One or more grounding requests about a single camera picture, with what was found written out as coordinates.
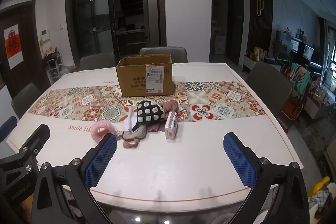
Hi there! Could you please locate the grey chair back centre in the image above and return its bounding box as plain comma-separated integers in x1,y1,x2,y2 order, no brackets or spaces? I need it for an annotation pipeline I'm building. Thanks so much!
139,47,188,63

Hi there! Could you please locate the brown cardboard box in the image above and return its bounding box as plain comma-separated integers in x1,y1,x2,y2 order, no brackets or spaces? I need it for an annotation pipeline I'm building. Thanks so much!
116,54,174,97

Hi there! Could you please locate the black white checkered pouch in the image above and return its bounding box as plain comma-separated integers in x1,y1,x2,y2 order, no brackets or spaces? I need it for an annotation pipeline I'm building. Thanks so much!
132,100,165,132

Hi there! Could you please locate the grey chair back left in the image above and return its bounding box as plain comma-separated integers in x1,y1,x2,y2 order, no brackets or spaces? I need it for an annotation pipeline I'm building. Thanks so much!
79,52,117,71

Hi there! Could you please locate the pink hair tie ring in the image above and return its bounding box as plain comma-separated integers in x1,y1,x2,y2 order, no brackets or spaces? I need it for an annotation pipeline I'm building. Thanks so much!
123,137,142,150

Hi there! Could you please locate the dark glass sliding door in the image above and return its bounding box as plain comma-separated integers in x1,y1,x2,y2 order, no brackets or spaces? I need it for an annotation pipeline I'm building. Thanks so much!
65,0,167,67

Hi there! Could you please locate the grey chair right side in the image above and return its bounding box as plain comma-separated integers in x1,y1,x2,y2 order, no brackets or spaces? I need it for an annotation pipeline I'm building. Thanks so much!
246,61,293,118

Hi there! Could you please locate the red fu character poster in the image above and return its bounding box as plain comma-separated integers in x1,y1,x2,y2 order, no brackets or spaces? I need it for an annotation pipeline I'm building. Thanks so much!
3,24,23,69

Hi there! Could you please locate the colourful clothes pile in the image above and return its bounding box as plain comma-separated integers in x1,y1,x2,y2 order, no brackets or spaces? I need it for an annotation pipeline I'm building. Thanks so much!
287,63,310,98

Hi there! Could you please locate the white tv cabinet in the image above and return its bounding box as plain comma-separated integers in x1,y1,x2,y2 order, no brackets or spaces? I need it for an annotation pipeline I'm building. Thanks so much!
243,56,281,73

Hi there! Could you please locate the white intercom wall panel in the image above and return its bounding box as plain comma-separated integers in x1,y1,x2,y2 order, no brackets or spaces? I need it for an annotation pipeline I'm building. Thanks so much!
41,30,50,43

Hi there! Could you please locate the mauve pink towel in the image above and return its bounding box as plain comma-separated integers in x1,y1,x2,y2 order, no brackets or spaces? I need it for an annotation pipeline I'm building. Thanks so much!
147,100,182,132

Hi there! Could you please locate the pink tissue pack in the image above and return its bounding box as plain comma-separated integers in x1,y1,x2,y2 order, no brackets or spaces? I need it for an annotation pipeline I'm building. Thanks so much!
165,111,178,140

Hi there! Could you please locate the white shelf rack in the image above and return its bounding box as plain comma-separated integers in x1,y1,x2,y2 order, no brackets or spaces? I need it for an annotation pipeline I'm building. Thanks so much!
43,48,63,85

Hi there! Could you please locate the patterned tile tablecloth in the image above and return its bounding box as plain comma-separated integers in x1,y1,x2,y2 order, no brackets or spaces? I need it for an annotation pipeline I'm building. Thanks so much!
6,63,303,213

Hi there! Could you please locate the pink fluffy scrunchie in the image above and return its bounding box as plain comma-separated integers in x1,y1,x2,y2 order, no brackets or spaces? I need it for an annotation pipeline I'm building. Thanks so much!
91,120,117,143

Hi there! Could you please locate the grey lifestyle fabric pouch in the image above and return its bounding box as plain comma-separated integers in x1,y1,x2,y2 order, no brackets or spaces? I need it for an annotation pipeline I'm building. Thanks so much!
116,125,147,141

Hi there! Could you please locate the grey chair left side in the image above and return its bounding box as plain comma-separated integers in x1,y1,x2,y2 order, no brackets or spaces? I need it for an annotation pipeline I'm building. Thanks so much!
11,83,41,119

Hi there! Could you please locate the grey chair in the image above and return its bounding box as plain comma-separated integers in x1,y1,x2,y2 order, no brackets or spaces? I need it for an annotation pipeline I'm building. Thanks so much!
79,52,117,71
246,61,293,118
11,83,41,119
139,47,188,63

